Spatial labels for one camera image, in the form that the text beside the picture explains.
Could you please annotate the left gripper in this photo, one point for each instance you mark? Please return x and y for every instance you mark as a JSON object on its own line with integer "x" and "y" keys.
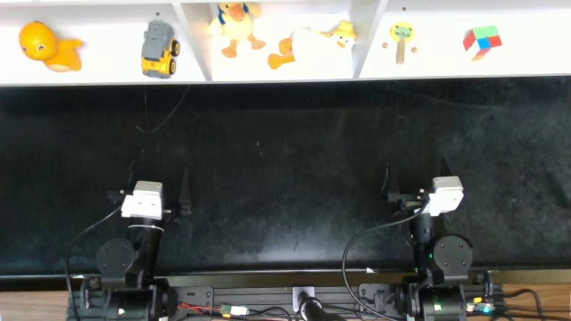
{"x": 183, "y": 211}

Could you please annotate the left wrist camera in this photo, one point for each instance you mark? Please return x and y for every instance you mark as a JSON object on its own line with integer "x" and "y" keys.
{"x": 143, "y": 200}

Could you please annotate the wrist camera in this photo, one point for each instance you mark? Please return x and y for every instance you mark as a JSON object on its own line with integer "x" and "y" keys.
{"x": 446, "y": 196}
{"x": 143, "y": 200}

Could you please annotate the grey and yellow toy truck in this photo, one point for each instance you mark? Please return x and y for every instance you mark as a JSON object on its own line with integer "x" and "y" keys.
{"x": 158, "y": 49}

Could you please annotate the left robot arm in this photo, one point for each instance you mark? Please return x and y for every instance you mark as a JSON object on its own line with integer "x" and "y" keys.
{"x": 147, "y": 249}

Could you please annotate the white plush goose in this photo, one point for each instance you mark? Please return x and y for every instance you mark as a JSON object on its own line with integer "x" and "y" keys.
{"x": 316, "y": 46}

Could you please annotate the many-coloured puzzle cube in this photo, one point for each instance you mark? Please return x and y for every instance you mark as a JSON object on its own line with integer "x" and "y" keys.
{"x": 484, "y": 40}

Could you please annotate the mounting rail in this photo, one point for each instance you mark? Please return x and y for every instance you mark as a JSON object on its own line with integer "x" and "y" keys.
{"x": 267, "y": 298}

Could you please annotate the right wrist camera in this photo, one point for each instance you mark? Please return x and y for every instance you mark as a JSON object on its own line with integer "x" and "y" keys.
{"x": 446, "y": 196}

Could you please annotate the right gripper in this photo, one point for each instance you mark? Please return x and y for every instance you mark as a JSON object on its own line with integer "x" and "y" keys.
{"x": 408, "y": 200}

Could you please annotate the yellow rattle drum toy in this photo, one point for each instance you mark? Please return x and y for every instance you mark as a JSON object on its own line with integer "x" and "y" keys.
{"x": 401, "y": 35}

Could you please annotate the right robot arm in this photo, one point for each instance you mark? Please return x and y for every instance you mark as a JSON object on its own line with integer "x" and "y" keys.
{"x": 455, "y": 258}

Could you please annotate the yellow plush duck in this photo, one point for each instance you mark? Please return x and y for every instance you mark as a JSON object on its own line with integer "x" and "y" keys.
{"x": 236, "y": 27}

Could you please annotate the orange toy dinosaur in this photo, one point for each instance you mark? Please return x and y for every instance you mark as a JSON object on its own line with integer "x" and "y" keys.
{"x": 40, "y": 44}

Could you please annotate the white shelf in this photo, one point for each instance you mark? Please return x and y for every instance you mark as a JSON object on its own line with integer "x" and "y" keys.
{"x": 111, "y": 67}

